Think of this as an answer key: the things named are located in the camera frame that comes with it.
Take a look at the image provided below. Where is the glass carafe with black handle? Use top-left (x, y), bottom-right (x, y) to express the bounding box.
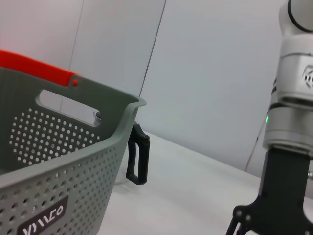
top-left (92, 110), bottom-right (150, 186)

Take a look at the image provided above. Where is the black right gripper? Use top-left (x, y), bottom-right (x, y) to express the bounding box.
top-left (224, 149), bottom-right (313, 235)

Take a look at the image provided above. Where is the grey perforated storage bin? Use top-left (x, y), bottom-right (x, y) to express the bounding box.
top-left (0, 66), bottom-right (147, 235)

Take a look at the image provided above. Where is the orange bin carry handle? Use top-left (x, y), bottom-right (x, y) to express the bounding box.
top-left (0, 49), bottom-right (83, 88)

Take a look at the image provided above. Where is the thin reddish wall cable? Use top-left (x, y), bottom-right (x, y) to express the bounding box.
top-left (245, 121), bottom-right (266, 171)

